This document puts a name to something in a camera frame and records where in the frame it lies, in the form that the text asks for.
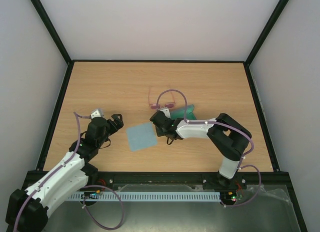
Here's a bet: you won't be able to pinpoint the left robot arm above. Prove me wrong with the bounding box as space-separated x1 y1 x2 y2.
5 110 124 232

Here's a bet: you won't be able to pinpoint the right circuit board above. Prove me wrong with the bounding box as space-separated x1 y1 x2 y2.
220 191 244 206

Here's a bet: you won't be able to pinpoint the light blue cable duct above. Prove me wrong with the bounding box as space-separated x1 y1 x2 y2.
66 192 221 202

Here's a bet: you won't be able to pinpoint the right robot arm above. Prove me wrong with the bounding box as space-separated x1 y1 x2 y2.
149 110 254 188

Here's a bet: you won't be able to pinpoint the left circuit board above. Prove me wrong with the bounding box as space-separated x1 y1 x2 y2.
80 190 104 200

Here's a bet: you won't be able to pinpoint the black cage frame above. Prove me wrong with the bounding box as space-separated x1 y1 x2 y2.
30 0 307 232

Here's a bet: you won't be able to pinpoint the circuit board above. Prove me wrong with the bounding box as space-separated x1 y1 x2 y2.
220 191 244 206
80 190 104 200

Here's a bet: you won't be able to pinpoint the black aluminium front rail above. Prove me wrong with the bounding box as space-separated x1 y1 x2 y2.
26 171 291 190

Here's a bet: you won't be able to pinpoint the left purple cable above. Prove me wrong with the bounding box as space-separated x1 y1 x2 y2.
12 112 125 230

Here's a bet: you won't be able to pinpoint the blue cleaning cloth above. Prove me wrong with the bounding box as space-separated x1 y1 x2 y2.
126 123 158 152

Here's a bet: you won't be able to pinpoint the pink sunglasses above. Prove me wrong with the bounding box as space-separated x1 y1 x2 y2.
147 86 176 110

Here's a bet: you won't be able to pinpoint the grey-green glasses case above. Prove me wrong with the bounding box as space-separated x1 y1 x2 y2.
156 104 197 137

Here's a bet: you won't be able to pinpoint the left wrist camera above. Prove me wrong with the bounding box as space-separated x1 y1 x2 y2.
90 108 104 119

